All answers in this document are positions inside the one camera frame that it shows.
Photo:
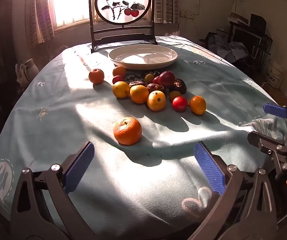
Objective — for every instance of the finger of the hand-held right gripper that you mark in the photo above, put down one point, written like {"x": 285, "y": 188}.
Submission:
{"x": 276, "y": 110}
{"x": 263, "y": 140}

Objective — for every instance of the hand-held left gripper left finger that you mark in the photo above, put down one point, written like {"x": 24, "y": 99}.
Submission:
{"x": 79, "y": 167}

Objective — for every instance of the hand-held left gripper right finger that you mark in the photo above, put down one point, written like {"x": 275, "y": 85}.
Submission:
{"x": 208, "y": 167}

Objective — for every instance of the large mandarin orange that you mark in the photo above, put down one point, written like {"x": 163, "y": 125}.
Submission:
{"x": 127, "y": 131}

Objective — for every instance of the red cherry tomato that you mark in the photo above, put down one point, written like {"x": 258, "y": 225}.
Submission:
{"x": 180, "y": 104}

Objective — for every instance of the yellow spotted citrus fruit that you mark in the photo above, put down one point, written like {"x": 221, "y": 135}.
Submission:
{"x": 156, "y": 101}

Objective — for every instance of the orange citrus fruit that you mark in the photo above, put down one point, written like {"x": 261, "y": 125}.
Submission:
{"x": 197, "y": 105}
{"x": 139, "y": 94}

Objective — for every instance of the dark wrinkled passion fruit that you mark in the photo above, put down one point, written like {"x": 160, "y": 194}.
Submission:
{"x": 155, "y": 87}

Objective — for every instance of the yellow green tomato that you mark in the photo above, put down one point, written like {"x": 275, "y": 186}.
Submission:
{"x": 149, "y": 77}

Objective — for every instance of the white ceramic plate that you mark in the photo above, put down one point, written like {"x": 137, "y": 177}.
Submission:
{"x": 143, "y": 55}

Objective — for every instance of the white plastic bucket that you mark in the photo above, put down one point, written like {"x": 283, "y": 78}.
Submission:
{"x": 274, "y": 76}

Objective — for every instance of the dark cluttered shelf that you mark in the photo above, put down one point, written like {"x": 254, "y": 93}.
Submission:
{"x": 251, "y": 37}

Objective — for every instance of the small orange tomato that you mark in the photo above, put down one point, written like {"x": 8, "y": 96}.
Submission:
{"x": 174, "y": 95}

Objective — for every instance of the pile of clothes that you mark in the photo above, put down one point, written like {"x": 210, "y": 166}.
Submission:
{"x": 221, "y": 46}

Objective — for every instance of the white ceramic jug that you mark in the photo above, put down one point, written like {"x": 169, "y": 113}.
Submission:
{"x": 30, "y": 68}

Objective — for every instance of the checked curtain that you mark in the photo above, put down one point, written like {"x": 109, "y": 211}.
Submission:
{"x": 167, "y": 0}
{"x": 39, "y": 12}

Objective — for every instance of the bright window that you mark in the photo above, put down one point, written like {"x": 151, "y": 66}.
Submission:
{"x": 68, "y": 2}

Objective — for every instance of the round painted screen on stand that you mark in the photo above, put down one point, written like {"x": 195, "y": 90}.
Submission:
{"x": 123, "y": 2}

